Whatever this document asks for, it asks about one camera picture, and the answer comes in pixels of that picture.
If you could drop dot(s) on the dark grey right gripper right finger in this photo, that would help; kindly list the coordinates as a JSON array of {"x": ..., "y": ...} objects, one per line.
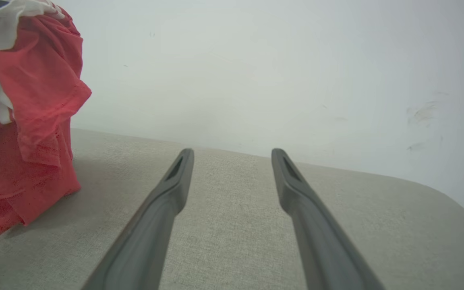
[{"x": 320, "y": 245}]

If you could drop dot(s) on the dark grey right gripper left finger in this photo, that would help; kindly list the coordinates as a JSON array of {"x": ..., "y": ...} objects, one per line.
[{"x": 143, "y": 245}]

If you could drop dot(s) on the red and white basketball jersey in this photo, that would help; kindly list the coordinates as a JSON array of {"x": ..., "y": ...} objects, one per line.
[{"x": 34, "y": 121}]

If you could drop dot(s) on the grey fabric sofa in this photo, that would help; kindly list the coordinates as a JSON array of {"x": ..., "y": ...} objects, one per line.
[{"x": 232, "y": 233}]

